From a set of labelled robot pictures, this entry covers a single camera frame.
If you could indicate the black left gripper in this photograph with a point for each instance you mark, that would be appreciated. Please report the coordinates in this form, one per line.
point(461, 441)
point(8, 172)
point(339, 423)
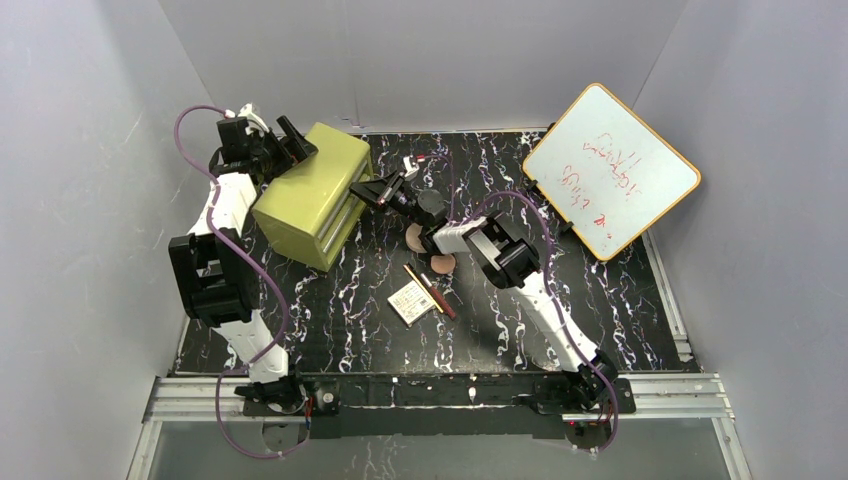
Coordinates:
point(283, 148)

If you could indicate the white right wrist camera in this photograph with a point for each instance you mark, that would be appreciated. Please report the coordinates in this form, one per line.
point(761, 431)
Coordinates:
point(411, 167)

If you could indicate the gold black makeup pencil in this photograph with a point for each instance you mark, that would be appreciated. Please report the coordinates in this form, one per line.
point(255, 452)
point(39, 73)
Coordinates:
point(417, 280)

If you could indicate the large round pink compact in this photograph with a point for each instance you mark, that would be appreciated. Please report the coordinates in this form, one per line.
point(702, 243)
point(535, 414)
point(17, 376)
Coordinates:
point(413, 240)

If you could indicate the white whiteboard orange frame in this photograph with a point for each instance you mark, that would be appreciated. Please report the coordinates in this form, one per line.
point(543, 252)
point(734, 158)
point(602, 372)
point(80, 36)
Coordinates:
point(607, 172)

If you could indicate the white eyeshadow palette box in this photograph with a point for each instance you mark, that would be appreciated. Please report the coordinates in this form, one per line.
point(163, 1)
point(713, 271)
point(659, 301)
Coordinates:
point(410, 303)

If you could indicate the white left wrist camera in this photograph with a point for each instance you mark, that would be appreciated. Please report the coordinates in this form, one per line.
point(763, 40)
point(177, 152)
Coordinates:
point(255, 123)

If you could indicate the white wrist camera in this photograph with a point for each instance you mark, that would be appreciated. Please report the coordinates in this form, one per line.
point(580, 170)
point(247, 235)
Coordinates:
point(255, 123)
point(411, 167)

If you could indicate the small round pink compact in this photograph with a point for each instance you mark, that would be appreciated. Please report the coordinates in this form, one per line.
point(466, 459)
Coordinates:
point(443, 264)

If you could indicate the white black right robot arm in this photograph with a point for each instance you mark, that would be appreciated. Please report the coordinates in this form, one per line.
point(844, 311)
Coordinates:
point(511, 263)

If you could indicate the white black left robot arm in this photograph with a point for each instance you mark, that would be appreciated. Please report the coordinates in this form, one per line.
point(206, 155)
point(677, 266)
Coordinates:
point(217, 279)

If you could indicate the olive green drawer box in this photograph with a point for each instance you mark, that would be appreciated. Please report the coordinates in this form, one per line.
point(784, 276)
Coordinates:
point(308, 213)

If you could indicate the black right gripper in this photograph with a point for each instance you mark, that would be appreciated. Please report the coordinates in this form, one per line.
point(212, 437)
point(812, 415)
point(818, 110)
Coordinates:
point(386, 192)

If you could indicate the aluminium frame rail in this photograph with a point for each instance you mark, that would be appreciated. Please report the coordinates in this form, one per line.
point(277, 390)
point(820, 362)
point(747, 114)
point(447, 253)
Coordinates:
point(446, 399)

